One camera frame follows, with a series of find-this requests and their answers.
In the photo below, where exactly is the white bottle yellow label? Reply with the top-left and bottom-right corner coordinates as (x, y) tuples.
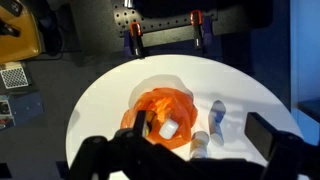
(189, 131), (209, 158)

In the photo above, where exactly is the white cap bottle in bag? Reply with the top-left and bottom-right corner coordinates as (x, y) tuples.
(159, 119), (179, 139)

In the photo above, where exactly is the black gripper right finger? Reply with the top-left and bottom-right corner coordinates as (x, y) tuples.
(244, 112), (279, 160)

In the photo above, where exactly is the left orange black clamp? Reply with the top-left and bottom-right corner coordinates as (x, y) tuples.
(130, 22), (143, 58)

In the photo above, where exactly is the orange black clamp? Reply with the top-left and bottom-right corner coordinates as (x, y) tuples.
(190, 10), (202, 49)
(130, 22), (143, 58)

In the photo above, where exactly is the blue electronic box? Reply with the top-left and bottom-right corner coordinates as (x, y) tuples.
(0, 91), (44, 131)

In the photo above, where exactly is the yellow case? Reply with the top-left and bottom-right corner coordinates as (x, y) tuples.
(0, 0), (42, 64)

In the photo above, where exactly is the orange plastic bag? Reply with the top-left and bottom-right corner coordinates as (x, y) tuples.
(120, 88), (198, 149)

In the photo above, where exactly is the right orange black clamp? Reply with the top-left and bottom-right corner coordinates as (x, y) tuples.
(190, 10), (202, 49)

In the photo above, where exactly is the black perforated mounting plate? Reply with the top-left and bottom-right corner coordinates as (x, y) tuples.
(111, 0), (250, 48)

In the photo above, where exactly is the white tube blue label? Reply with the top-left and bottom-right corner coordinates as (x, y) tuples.
(208, 100), (226, 146)

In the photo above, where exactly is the white perforated box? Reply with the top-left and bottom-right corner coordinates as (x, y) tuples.
(0, 62), (30, 89)

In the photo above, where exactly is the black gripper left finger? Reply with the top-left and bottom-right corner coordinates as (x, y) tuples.
(133, 111), (146, 137)

